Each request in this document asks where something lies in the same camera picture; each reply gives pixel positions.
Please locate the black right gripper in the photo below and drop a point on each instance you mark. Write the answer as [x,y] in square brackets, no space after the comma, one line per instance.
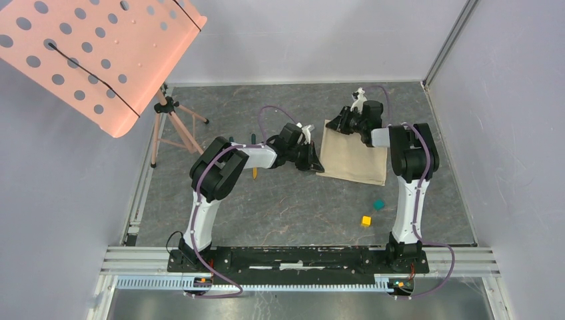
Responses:
[339,123]

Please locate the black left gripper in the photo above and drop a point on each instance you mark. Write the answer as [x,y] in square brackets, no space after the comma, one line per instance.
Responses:
[312,161]

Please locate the beige cloth napkin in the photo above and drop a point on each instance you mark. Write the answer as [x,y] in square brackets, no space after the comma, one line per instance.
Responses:
[346,157]

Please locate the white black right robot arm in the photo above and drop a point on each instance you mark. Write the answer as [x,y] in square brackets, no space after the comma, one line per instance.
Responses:
[414,158]

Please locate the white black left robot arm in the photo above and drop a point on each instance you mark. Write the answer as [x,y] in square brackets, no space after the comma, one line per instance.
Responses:
[216,172]

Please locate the teal cube block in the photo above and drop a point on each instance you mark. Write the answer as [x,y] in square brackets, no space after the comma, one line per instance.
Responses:
[378,205]

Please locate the yellow cube block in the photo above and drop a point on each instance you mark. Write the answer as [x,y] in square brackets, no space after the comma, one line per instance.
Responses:
[366,221]

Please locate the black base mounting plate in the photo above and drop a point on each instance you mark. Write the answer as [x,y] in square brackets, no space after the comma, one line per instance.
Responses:
[311,265]

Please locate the pink perforated music stand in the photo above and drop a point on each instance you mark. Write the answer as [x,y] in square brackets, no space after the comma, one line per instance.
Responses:
[106,59]

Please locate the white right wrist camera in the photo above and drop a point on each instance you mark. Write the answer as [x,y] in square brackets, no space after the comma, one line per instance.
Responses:
[358,100]

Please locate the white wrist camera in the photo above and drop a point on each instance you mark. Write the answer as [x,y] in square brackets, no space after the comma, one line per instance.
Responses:
[358,100]
[306,132]

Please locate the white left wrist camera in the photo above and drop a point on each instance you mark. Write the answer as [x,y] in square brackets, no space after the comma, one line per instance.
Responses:
[306,132]

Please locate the aluminium frame rails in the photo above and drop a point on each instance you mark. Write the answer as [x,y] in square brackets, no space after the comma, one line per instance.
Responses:
[308,211]

